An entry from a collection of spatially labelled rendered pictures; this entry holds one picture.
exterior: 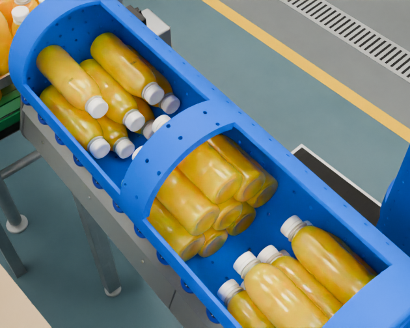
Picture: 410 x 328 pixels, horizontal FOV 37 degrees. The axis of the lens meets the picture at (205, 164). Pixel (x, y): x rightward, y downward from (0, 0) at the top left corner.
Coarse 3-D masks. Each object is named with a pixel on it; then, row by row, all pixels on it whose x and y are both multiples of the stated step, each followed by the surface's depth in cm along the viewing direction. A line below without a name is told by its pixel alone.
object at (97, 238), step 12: (84, 216) 172; (84, 228) 183; (96, 228) 180; (96, 240) 184; (96, 252) 188; (108, 252) 193; (96, 264) 201; (108, 264) 198; (108, 276) 203; (108, 288) 209; (120, 288) 217
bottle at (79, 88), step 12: (48, 48) 126; (60, 48) 127; (36, 60) 127; (48, 60) 125; (60, 60) 124; (72, 60) 125; (48, 72) 125; (60, 72) 123; (72, 72) 122; (84, 72) 123; (60, 84) 123; (72, 84) 121; (84, 84) 120; (96, 84) 123; (72, 96) 121; (84, 96) 120; (96, 96) 120; (84, 108) 121
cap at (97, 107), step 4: (92, 100) 120; (96, 100) 120; (100, 100) 120; (92, 104) 119; (96, 104) 119; (100, 104) 119; (104, 104) 120; (88, 108) 120; (92, 108) 119; (96, 108) 119; (100, 108) 120; (104, 108) 121; (92, 112) 119; (96, 112) 120; (100, 112) 121; (104, 112) 122; (92, 116) 120; (96, 116) 121; (100, 116) 122
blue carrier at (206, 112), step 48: (48, 0) 120; (96, 0) 121; (144, 48) 135; (192, 96) 128; (144, 144) 101; (192, 144) 99; (240, 144) 121; (144, 192) 101; (288, 192) 115; (240, 240) 119; (384, 240) 92; (192, 288) 100; (384, 288) 83
